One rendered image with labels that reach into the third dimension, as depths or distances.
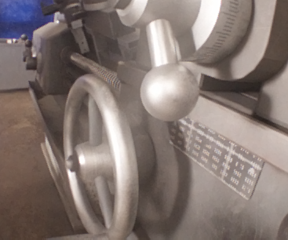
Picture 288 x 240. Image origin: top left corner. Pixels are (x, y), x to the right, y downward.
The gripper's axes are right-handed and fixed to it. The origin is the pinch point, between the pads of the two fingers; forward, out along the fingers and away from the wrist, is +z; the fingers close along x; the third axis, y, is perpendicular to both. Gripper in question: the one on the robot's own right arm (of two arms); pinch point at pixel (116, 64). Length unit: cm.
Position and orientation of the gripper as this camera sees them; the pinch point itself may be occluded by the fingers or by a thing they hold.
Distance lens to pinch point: 53.8
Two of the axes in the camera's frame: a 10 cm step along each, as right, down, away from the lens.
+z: 1.4, 7.9, 6.0
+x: 5.5, 4.4, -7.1
